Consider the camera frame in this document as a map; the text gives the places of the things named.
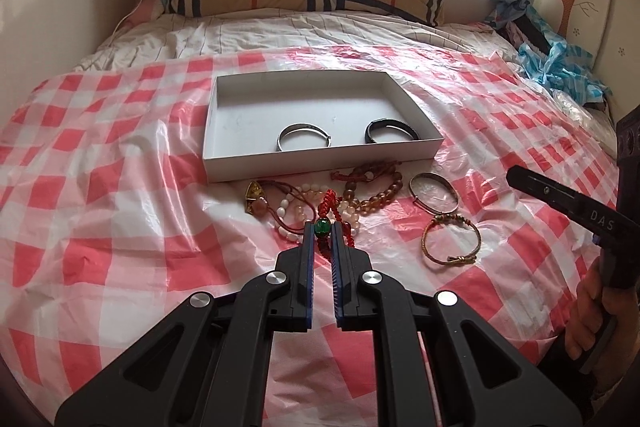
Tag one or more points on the right hand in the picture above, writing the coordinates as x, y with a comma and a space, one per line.
593, 300

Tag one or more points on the blue white crumpled cloth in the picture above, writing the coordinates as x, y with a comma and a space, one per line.
547, 57

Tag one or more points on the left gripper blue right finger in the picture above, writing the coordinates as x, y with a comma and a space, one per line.
353, 309

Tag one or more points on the red white checkered plastic sheet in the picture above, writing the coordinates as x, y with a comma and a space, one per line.
108, 219

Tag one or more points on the white striped bed sheet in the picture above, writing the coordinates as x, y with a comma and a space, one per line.
172, 36

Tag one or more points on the engraved silver bangle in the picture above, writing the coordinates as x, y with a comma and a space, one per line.
434, 194

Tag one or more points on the red string bracelet green bead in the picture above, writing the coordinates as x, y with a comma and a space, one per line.
328, 215

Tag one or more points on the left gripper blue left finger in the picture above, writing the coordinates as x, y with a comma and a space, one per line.
292, 307

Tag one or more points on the white cardboard box tray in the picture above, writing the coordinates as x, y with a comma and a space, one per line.
368, 114

